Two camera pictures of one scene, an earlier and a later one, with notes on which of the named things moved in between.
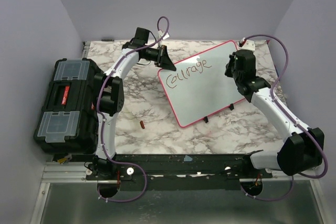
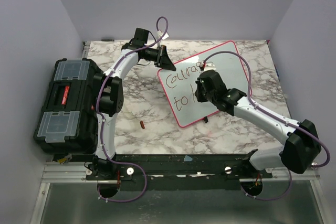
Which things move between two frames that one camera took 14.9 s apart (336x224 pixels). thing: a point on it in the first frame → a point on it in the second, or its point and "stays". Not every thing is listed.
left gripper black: x=163 y=60 stays
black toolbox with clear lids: x=68 y=122 stays
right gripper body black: x=230 y=70 → x=202 y=95
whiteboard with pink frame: x=199 y=86 stays
